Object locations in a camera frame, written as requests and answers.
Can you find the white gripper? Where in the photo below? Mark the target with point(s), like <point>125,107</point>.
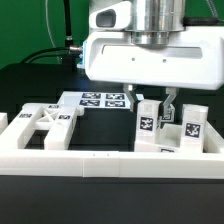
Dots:
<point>151,42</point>

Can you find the white chair seat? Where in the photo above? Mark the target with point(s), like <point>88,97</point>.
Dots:
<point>168,140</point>

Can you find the white chair back frame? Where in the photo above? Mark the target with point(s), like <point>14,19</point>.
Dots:
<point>57,120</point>

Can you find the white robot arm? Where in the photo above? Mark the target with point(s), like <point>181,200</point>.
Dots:
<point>152,42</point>

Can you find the white marker cube left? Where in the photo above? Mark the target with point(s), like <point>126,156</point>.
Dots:
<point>170,114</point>

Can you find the white block at left edge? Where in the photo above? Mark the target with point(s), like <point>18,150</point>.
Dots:
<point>3,121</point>

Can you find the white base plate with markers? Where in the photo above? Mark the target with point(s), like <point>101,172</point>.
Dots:
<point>96,100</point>

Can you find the white U-shaped fence frame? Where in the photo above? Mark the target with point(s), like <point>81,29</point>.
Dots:
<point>34,160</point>

